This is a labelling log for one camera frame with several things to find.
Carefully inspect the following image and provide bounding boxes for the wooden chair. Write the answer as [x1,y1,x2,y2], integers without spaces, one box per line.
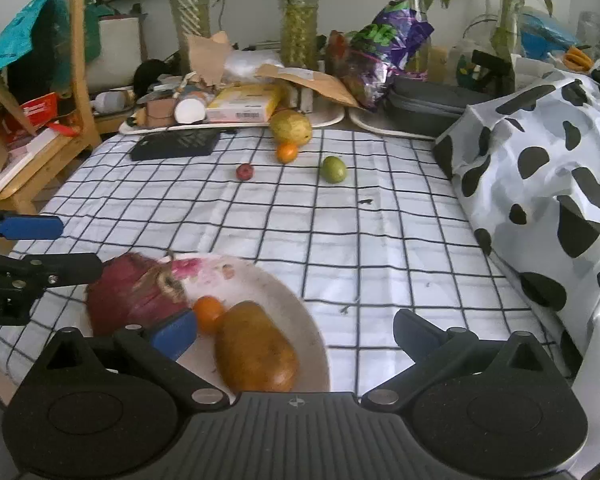
[0,0,102,214]

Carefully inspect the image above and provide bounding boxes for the white floral plate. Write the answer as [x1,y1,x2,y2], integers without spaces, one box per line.
[157,254,330,394]

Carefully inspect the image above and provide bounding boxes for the small red fruit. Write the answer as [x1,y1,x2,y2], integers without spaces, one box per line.
[236,164,254,181]

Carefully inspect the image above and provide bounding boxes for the purple snack bag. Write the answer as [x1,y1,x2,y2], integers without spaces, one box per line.
[325,0,434,110]

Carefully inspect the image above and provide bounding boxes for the brown padded envelope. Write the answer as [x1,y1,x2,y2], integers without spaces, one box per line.
[256,64,360,108]

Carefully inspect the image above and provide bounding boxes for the grey zip case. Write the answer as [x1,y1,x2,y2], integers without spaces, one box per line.
[385,77,491,138]

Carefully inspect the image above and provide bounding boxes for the red dragon fruit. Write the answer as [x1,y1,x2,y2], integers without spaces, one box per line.
[85,252,188,336]

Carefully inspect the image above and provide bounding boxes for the white oval tray right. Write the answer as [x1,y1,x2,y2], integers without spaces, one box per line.
[347,107,434,142]

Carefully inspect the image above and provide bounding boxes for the white cylinder jar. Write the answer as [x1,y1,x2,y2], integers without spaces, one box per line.
[174,96,207,125]

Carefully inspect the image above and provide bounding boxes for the yellow green pear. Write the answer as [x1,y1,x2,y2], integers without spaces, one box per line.
[268,110,313,146]

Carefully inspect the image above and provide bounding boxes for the checkered tablecloth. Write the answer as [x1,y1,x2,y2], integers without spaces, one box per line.
[7,128,562,393]

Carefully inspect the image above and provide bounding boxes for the crumpled brown paper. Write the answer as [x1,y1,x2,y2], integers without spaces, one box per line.
[186,30,233,86]

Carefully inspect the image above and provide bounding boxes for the yellow medicine box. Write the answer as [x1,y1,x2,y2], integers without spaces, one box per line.
[206,84,283,122]

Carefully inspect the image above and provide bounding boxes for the small tangerine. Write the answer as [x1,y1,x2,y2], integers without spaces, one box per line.
[192,296,225,336]
[275,142,299,165]

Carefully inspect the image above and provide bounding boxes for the glass vase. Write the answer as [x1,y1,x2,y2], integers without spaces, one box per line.
[278,0,320,70]
[169,0,211,74]

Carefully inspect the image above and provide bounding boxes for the glass vase middle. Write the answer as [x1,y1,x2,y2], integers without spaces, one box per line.
[278,0,320,70]

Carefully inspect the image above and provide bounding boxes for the teal plastic bag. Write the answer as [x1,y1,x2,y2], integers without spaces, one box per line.
[0,0,47,73]

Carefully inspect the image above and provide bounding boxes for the glass vase left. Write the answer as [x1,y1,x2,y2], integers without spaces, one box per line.
[169,0,211,74]

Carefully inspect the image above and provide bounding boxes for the white oval tray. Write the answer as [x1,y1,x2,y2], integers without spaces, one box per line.
[118,99,346,136]
[347,107,434,142]

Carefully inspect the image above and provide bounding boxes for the brown mango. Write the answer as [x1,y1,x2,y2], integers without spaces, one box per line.
[214,301,299,394]

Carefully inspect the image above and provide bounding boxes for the white oval tray left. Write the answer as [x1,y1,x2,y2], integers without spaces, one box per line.
[118,99,346,136]

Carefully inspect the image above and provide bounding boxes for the green lime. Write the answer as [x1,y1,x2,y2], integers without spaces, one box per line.
[321,156,348,184]

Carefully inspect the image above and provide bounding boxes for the cow print cloth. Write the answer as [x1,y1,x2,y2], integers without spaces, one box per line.
[434,59,600,479]

